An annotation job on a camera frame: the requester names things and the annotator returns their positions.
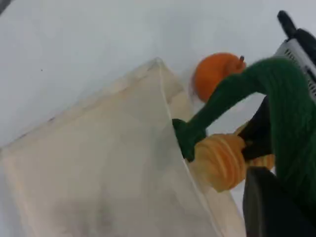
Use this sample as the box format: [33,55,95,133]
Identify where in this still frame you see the white vented camera box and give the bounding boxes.
[273,39,316,97]

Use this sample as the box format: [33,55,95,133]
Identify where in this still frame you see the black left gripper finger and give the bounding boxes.
[242,166,316,237]

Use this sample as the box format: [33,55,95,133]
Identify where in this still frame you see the orange persimmon toy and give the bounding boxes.
[190,52,247,103]

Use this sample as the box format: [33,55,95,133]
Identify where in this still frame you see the long striped bread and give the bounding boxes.
[194,123,275,194]

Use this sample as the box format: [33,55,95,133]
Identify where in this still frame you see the white cloth bag green handles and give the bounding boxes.
[0,55,316,237]

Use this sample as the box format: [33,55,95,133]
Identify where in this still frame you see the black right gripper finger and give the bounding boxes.
[238,95,273,161]

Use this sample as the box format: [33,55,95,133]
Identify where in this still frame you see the thick black camera cable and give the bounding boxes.
[276,9,316,50]

